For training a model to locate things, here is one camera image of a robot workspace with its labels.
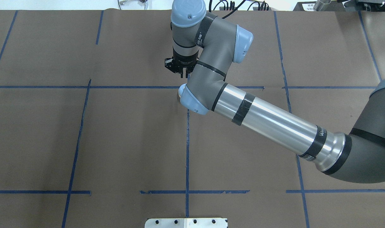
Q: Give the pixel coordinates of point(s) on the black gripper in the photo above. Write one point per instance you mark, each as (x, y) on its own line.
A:
(183, 60)

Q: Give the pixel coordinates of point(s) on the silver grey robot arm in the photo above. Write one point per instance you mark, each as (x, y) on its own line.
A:
(210, 45)

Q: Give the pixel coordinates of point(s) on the brown paper table cover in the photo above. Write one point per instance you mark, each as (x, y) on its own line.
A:
(92, 134)

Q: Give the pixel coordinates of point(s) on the metal cup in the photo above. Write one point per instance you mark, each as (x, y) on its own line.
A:
(321, 5)

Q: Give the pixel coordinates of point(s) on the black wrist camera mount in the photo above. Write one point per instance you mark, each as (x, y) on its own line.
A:
(169, 64)

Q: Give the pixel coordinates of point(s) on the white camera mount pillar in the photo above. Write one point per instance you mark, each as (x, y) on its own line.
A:
(186, 223)

